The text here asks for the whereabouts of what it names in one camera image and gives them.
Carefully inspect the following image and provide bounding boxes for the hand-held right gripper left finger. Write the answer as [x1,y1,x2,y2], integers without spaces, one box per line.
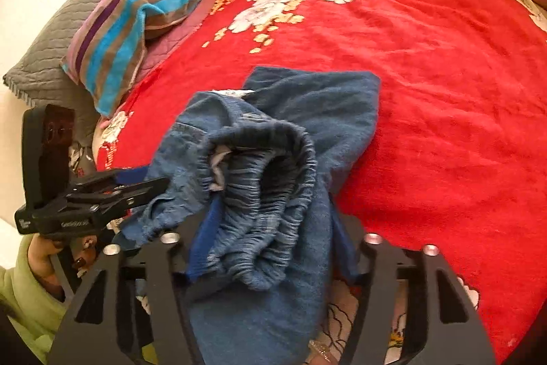
[47,211,227,365]

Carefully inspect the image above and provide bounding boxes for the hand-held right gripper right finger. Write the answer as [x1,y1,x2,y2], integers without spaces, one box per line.
[328,194,497,365]

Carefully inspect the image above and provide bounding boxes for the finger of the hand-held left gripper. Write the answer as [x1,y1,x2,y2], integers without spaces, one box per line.
[88,177,170,222]
[68,168,148,197]

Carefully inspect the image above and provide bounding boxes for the blue denim pants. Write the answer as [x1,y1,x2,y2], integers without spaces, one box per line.
[122,66,381,365]

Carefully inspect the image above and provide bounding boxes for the person's left forearm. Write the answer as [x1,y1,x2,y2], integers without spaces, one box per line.
[0,237,71,363]

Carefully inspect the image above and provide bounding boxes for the person's left hand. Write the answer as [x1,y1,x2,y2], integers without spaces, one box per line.
[26,234,100,299]

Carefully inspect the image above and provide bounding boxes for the grey quilted pillow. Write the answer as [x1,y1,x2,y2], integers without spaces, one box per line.
[2,0,240,135]

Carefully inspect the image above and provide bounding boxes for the striped pillow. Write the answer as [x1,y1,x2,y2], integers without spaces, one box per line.
[61,0,206,118]

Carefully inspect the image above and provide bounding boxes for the red floral blanket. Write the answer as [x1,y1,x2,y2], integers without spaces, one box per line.
[92,0,547,363]

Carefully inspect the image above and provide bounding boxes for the mauve quilted sheet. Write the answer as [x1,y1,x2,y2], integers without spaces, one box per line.
[132,0,227,88]

